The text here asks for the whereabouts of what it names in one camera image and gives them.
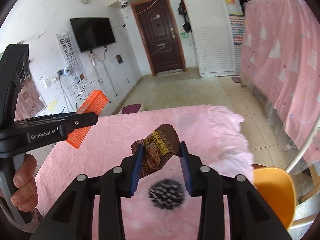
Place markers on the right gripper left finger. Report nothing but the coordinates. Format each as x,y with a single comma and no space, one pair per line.
71,216

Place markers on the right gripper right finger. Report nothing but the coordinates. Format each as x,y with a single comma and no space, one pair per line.
250,216

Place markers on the orange cardboard box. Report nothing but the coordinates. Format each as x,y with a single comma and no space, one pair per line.
87,116

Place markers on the brown snack wrapper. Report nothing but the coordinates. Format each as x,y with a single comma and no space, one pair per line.
158,148

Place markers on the left hand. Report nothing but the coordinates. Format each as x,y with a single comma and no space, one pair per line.
25,198

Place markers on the orange plastic basin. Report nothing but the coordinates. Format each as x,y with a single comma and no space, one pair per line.
277,188

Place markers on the white metal chair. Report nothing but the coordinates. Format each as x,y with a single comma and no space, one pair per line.
311,138

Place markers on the pink bed sheet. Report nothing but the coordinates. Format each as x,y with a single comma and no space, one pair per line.
211,132

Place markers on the eye chart poster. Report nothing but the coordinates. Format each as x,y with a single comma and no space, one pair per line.
73,66

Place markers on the maroon body scale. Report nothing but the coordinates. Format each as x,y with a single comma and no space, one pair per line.
133,108

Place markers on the pink tree pattern curtain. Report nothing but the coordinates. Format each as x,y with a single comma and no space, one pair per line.
280,55

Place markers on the dark brown door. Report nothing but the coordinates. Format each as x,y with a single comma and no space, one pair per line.
159,32

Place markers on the white wardrobe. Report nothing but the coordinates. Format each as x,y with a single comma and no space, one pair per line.
216,53

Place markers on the wall mounted black television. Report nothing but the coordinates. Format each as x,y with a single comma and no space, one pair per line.
92,32

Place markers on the colourful wall chart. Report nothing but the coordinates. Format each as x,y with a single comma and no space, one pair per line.
237,20

